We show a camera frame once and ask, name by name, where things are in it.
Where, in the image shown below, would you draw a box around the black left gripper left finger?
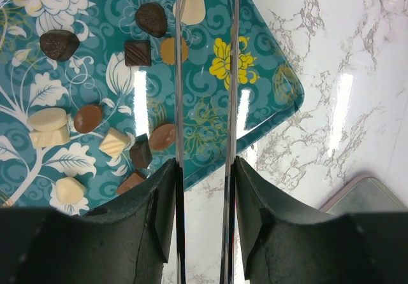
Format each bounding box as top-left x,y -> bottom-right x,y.
1,159 -> 175,283

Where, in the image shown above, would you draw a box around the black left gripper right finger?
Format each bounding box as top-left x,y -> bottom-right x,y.
235,157 -> 407,283

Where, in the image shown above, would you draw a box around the metal tongs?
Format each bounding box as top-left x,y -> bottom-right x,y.
175,0 -> 240,283

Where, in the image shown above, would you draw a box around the white teardrop chocolate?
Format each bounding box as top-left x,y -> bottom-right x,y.
181,0 -> 206,25

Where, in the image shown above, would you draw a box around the milk cube chocolate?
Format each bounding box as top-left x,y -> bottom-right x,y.
116,170 -> 147,195

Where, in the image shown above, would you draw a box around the white rounded chocolate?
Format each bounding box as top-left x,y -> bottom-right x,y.
55,177 -> 85,205

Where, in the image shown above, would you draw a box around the dark cube chocolate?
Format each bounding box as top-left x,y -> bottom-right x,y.
129,133 -> 152,169

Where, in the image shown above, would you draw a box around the white square striped chocolate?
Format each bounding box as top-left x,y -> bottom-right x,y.
99,127 -> 130,158

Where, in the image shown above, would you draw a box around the milk oval chocolate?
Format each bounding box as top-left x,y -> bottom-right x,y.
73,104 -> 103,134
149,123 -> 176,151

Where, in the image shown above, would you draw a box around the white rectangular chocolate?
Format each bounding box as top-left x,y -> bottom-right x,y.
29,125 -> 70,149

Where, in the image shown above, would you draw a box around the white oval chocolate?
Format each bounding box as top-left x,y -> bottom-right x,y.
27,108 -> 68,132

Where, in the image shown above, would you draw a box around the dark square striped chocolate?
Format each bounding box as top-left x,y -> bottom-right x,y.
124,40 -> 152,67

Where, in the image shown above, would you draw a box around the caramel round fluted chocolate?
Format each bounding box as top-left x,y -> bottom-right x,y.
160,38 -> 188,65

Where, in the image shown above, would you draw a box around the dark strawberry chocolate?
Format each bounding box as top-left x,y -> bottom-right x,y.
40,30 -> 80,62

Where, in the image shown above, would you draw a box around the dark teardrop chocolate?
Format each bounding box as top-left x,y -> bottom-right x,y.
135,3 -> 168,38

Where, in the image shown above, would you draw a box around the square tin lid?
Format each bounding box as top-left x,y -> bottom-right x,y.
319,175 -> 407,215

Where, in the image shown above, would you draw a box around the teal floral tray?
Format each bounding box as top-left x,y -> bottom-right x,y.
0,0 -> 304,217

